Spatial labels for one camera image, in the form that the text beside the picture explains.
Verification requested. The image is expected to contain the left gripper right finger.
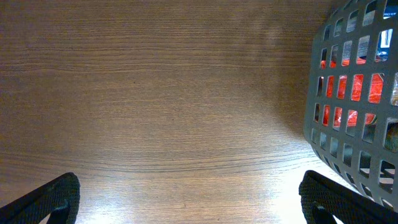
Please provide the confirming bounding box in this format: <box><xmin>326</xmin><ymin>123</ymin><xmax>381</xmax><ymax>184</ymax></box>
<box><xmin>298</xmin><ymin>170</ymin><xmax>397</xmax><ymax>224</ymax></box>

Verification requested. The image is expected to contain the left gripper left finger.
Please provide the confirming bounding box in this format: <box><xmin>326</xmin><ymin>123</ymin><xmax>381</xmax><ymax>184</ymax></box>
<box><xmin>1</xmin><ymin>172</ymin><xmax>80</xmax><ymax>224</ymax></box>

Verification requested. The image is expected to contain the grey plastic basket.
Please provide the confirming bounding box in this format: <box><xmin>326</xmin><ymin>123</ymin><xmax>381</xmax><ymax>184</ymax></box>
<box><xmin>303</xmin><ymin>0</ymin><xmax>397</xmax><ymax>210</ymax></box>

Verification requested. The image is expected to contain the orange pasta packet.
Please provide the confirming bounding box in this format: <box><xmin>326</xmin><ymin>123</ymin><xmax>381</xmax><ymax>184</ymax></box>
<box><xmin>314</xmin><ymin>45</ymin><xmax>383</xmax><ymax>131</ymax></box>

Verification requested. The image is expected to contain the blue carton box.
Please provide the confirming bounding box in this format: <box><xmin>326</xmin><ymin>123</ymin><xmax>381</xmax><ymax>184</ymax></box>
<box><xmin>375</xmin><ymin>0</ymin><xmax>397</xmax><ymax>62</ymax></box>

